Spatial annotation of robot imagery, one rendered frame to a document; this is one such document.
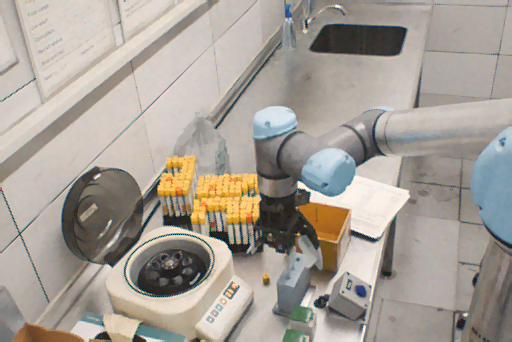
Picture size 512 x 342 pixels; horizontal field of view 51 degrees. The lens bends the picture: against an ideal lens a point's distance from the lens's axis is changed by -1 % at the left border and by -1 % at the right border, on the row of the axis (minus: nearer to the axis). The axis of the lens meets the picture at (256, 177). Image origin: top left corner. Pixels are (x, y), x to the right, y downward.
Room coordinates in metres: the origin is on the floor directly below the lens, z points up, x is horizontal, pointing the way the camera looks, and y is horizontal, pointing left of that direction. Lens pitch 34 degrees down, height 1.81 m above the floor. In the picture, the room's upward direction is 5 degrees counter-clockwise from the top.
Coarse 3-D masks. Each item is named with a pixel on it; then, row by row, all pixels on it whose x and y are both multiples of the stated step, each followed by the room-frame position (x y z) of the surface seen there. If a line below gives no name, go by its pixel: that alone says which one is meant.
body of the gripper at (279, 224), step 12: (264, 204) 0.77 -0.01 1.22; (276, 204) 0.77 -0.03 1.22; (288, 204) 0.81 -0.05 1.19; (264, 216) 0.79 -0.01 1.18; (276, 216) 0.79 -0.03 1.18; (288, 216) 0.80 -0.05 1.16; (300, 216) 0.81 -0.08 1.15; (264, 228) 0.77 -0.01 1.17; (276, 228) 0.78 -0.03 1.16; (288, 228) 0.77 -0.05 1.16; (300, 228) 0.81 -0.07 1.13; (264, 240) 0.78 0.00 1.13; (276, 240) 0.77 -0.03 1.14; (288, 240) 0.75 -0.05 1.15; (276, 252) 0.76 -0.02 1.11; (288, 252) 0.75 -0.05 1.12
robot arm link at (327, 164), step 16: (336, 128) 0.78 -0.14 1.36; (288, 144) 0.75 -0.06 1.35; (304, 144) 0.74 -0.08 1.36; (320, 144) 0.73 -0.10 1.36; (336, 144) 0.73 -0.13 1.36; (352, 144) 0.74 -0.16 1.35; (288, 160) 0.73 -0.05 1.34; (304, 160) 0.71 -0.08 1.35; (320, 160) 0.70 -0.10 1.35; (336, 160) 0.69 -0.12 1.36; (352, 160) 0.70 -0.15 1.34; (304, 176) 0.70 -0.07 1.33; (320, 176) 0.68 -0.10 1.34; (336, 176) 0.68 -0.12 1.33; (352, 176) 0.70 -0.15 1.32; (320, 192) 0.68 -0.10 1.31; (336, 192) 0.68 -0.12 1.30
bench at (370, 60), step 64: (320, 0) 3.04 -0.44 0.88; (384, 0) 2.91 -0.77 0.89; (256, 64) 2.18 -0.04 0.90; (320, 64) 2.17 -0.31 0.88; (384, 64) 2.11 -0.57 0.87; (320, 128) 1.63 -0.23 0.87; (256, 256) 1.02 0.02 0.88; (384, 256) 1.76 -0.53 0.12; (64, 320) 0.86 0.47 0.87; (256, 320) 0.81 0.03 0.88; (320, 320) 0.79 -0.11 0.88
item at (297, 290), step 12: (300, 264) 0.87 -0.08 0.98; (300, 276) 0.84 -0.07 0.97; (276, 288) 0.82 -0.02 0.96; (288, 288) 0.81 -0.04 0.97; (300, 288) 0.84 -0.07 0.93; (312, 288) 0.88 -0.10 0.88; (288, 300) 0.81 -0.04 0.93; (300, 300) 0.84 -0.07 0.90; (276, 312) 0.82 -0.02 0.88; (288, 312) 0.81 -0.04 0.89
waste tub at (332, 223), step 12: (312, 204) 1.09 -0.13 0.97; (324, 204) 1.07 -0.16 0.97; (312, 216) 1.09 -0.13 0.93; (324, 216) 1.07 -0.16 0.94; (336, 216) 1.06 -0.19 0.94; (348, 216) 1.02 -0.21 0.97; (324, 228) 1.07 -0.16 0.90; (336, 228) 1.06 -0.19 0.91; (348, 228) 1.02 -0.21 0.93; (324, 240) 0.94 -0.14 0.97; (336, 240) 1.04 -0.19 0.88; (348, 240) 1.02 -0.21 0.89; (300, 252) 0.97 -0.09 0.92; (324, 252) 0.94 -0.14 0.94; (336, 252) 0.93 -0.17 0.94; (324, 264) 0.94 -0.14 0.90; (336, 264) 0.93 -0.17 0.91
